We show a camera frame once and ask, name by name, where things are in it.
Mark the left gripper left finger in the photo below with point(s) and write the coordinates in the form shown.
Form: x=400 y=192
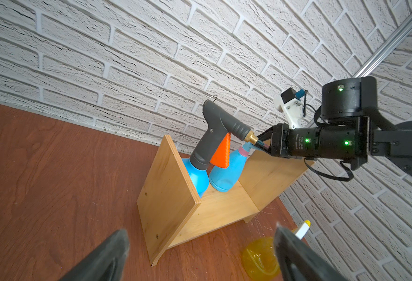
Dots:
x=105 y=263

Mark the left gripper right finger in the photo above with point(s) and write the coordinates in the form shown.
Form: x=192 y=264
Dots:
x=298 y=262

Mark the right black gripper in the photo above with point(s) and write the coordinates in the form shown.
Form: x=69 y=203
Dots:
x=290 y=143

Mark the yellow transparent spray bottle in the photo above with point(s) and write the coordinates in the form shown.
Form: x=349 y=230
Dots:
x=259 y=259

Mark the blue pressure sprayer grey handle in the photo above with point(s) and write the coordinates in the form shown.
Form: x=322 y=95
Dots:
x=214 y=146

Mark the light blue egg spray bottle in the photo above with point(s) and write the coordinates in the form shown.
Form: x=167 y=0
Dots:
x=223 y=179

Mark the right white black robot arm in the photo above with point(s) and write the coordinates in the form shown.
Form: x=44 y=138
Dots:
x=349 y=128

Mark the wooden shelf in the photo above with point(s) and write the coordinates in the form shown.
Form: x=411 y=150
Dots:
x=172 y=213

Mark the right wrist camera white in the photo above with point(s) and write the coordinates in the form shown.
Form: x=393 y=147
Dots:
x=292 y=104

